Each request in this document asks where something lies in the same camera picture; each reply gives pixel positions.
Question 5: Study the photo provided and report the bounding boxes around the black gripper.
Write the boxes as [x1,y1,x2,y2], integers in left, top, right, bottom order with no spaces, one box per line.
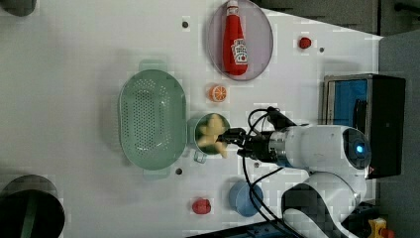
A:
[217,128,274,163]

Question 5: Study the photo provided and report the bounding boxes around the yellow plush banana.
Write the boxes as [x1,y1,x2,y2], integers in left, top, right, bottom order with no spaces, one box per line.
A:
[197,113,228,159]

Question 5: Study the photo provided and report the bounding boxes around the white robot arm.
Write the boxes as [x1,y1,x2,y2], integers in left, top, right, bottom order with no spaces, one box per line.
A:
[218,125,371,238]

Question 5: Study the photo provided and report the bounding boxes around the green mug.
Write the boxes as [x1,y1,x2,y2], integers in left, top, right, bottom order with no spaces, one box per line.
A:
[188,113,230,164]

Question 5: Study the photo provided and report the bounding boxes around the orange slice toy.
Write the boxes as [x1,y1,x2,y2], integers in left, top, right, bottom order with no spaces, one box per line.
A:
[208,85,227,102]

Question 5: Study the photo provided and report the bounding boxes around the blue cup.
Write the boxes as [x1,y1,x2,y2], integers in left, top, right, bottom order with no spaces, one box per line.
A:
[229,180,262,217]

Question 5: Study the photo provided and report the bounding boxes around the large red strawberry toy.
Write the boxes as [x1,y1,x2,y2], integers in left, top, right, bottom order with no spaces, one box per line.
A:
[192,198,211,215]

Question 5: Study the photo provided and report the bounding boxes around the red ketchup bottle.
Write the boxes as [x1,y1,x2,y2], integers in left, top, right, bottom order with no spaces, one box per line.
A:
[222,0,248,75]

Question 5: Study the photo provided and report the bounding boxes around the green perforated colander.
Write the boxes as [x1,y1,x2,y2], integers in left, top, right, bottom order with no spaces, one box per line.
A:
[118,59,187,180]

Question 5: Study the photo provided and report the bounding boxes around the grey round plate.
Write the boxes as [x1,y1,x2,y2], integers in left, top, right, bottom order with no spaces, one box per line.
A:
[206,0,273,80]

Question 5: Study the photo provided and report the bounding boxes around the small red strawberry toy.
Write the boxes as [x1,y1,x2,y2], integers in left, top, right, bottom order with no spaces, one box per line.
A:
[298,37,312,49]

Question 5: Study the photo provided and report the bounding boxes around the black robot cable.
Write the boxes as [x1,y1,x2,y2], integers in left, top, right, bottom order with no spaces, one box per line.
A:
[241,106,310,238]

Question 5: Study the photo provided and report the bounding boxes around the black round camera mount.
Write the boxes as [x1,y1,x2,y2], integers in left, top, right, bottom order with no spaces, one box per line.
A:
[0,175,65,238]
[0,0,37,17]

